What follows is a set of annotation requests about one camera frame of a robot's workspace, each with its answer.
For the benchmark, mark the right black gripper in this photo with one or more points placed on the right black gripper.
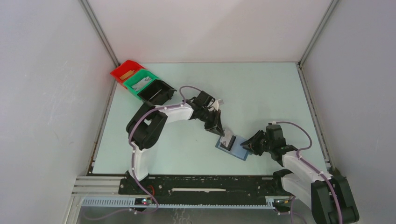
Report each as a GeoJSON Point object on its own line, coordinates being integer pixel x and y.
{"type": "Point", "coordinates": [251, 143]}

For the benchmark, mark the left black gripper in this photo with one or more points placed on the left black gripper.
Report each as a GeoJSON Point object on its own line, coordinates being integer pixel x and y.
{"type": "Point", "coordinates": [215, 126]}

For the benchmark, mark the grey credit card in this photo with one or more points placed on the grey credit card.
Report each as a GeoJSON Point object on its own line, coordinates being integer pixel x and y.
{"type": "Point", "coordinates": [227, 134]}

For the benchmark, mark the black credit card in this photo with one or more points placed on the black credit card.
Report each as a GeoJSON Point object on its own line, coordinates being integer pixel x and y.
{"type": "Point", "coordinates": [227, 144]}

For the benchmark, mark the blue card holder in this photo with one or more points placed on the blue card holder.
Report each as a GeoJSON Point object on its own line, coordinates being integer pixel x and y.
{"type": "Point", "coordinates": [236, 150]}

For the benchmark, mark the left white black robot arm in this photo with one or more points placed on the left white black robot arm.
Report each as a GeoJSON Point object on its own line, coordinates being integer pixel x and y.
{"type": "Point", "coordinates": [146, 126]}

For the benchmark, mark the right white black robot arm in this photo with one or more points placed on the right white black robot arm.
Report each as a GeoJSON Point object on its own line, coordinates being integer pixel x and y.
{"type": "Point", "coordinates": [328, 196]}

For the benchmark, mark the grey card in green bin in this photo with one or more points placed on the grey card in green bin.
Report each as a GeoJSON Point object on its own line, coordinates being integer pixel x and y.
{"type": "Point", "coordinates": [141, 84]}

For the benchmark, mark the orange card in red bin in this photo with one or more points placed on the orange card in red bin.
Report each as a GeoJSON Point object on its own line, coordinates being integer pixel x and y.
{"type": "Point", "coordinates": [127, 74]}

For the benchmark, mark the black plastic bin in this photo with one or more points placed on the black plastic bin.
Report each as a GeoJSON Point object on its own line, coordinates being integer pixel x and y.
{"type": "Point", "coordinates": [158, 92]}

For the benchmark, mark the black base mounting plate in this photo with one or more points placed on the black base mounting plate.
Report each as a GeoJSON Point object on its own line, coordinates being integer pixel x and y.
{"type": "Point", "coordinates": [206, 189]}

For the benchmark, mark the green plastic bin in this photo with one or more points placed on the green plastic bin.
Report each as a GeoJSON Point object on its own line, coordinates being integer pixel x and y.
{"type": "Point", "coordinates": [136, 78]}

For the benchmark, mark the red plastic bin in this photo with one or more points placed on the red plastic bin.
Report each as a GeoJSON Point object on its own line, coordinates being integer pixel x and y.
{"type": "Point", "coordinates": [123, 68]}

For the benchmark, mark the grey slotted cable duct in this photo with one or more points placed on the grey slotted cable duct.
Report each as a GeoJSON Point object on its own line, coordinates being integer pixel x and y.
{"type": "Point", "coordinates": [130, 202]}

